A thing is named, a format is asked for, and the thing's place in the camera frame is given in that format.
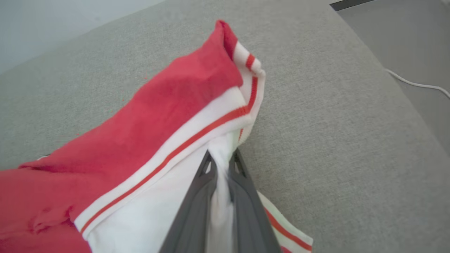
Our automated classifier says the red white sports shirt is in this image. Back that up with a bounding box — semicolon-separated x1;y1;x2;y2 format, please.
0;20;314;253

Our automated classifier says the white floor cable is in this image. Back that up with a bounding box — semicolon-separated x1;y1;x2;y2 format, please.
385;68;450;99

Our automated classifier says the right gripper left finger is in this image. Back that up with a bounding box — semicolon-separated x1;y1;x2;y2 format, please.
160;149;219;253

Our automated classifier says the black and white baseboard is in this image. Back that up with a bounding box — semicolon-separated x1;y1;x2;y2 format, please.
329;0;375;11

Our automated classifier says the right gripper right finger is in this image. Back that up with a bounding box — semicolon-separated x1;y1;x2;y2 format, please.
228;148;282;253

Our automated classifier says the grey fabric sofa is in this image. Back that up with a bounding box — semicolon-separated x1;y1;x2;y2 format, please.
0;0;450;253

